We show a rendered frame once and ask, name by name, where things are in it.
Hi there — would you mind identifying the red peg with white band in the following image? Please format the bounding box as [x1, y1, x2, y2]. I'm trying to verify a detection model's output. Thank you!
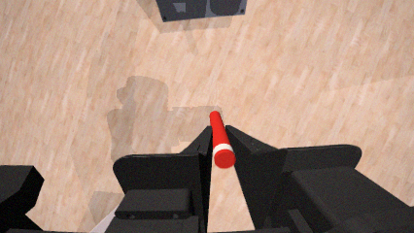
[210, 111, 236, 168]

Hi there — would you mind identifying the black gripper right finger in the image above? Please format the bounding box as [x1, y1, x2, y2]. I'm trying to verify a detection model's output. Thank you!
[225, 125, 362, 230]

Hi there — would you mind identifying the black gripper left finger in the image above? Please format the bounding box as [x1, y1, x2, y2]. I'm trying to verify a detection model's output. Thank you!
[113, 125, 213, 233]

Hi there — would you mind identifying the grey sloped panel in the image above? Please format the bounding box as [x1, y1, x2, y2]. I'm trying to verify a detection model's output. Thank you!
[156, 0, 248, 22]

